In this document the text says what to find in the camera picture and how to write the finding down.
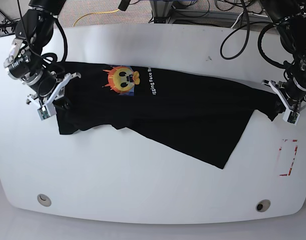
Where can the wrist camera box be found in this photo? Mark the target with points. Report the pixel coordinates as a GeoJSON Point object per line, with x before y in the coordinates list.
{"type": "Point", "coordinates": [46, 111]}
{"type": "Point", "coordinates": [291, 117]}

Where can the aluminium frame stand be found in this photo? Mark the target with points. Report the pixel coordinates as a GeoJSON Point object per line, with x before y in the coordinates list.
{"type": "Point", "coordinates": [191, 11]}

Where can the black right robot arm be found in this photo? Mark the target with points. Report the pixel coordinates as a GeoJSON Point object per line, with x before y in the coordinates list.
{"type": "Point", "coordinates": [33, 32]}

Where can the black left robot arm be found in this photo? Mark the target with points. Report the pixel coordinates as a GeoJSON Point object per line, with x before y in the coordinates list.
{"type": "Point", "coordinates": [289, 18]}

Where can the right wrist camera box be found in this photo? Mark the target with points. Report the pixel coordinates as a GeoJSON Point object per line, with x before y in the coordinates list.
{"type": "Point", "coordinates": [46, 111]}

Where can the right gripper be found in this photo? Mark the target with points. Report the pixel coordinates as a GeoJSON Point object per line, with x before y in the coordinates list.
{"type": "Point", "coordinates": [49, 89]}

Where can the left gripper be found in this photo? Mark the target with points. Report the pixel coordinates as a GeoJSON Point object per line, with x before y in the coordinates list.
{"type": "Point", "coordinates": [290, 94]}

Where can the black graphic T-shirt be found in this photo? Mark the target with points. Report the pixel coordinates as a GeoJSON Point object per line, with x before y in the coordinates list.
{"type": "Point", "coordinates": [201, 116]}

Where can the right table cable grommet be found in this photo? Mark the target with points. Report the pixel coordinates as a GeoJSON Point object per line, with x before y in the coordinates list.
{"type": "Point", "coordinates": [263, 205]}

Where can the left table cable grommet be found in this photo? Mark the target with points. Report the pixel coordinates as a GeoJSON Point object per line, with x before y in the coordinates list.
{"type": "Point", "coordinates": [44, 200]}

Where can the red tape rectangle marking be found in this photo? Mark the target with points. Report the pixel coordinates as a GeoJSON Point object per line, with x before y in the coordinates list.
{"type": "Point", "coordinates": [286, 157]}

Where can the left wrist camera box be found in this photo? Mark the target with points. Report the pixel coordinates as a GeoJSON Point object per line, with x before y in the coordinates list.
{"type": "Point", "coordinates": [291, 117]}

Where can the table cable grommet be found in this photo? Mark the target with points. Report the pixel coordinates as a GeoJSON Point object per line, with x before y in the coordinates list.
{"type": "Point", "coordinates": [44, 200]}
{"type": "Point", "coordinates": [263, 205]}

